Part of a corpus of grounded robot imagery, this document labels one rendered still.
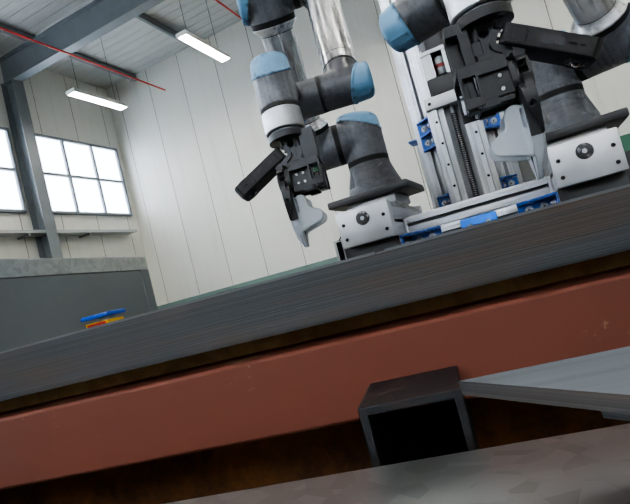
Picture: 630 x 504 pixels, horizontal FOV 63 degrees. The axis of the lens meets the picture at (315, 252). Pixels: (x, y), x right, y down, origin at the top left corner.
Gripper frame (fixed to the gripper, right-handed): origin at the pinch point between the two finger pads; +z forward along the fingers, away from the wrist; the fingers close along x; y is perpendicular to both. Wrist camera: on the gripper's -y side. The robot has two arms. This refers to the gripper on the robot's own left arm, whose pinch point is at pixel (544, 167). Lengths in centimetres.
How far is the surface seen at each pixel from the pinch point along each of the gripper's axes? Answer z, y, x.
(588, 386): 12, 12, 50
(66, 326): 2, 99, -35
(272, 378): 11.6, 26.2, 37.1
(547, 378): 12, 13, 49
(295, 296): 7.1, 23.5, 37.1
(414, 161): -184, 9, -1012
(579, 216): 6.7, 7.2, 37.1
